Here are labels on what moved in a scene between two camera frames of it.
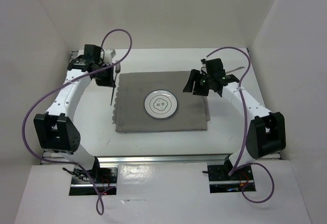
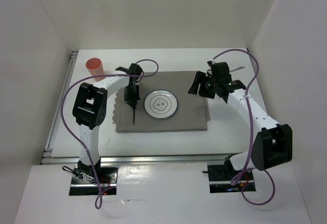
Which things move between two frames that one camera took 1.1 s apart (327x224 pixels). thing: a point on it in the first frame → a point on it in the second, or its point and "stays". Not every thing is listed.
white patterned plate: (161, 104) stays
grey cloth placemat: (131, 90) stays
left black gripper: (110, 81) → (132, 101)
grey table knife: (240, 67) stays
